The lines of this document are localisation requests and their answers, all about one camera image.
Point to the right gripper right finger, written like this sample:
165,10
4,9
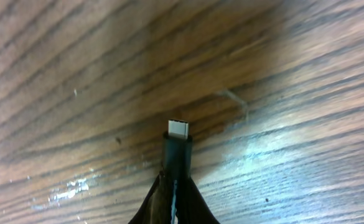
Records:
191,208

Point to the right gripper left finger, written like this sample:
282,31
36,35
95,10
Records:
158,206

